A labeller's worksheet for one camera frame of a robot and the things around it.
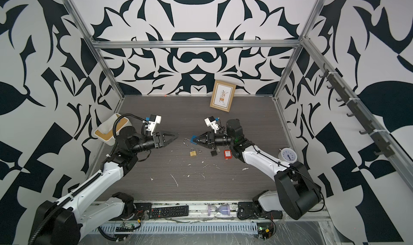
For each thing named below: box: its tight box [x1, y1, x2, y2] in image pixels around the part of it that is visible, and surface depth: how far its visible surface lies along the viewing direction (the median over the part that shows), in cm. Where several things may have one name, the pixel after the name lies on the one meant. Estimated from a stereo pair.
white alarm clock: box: [278, 147, 298, 164], surface depth 92 cm
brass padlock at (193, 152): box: [189, 146, 198, 157], surface depth 95 cm
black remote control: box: [149, 205, 189, 220], surface depth 74 cm
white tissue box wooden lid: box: [93, 113, 130, 142], surface depth 96 cm
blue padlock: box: [182, 134, 198, 147], surface depth 74 cm
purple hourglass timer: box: [207, 204, 231, 217], surface depth 75 cm
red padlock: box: [223, 149, 233, 160], surface depth 93 cm
